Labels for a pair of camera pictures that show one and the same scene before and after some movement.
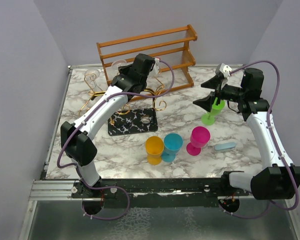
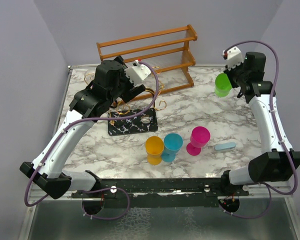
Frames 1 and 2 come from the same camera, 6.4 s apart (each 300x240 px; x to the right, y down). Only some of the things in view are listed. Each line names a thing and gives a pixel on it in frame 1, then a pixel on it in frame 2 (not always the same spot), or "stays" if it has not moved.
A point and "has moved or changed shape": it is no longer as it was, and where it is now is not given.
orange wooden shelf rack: (168, 49) stays
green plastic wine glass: (209, 119) has moved or changed shape
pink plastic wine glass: (199, 137) stays
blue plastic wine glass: (173, 142) stays
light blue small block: (221, 147) stays
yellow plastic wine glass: (154, 146) stays
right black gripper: (206, 103) → (229, 73)
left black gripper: (123, 70) → (134, 90)
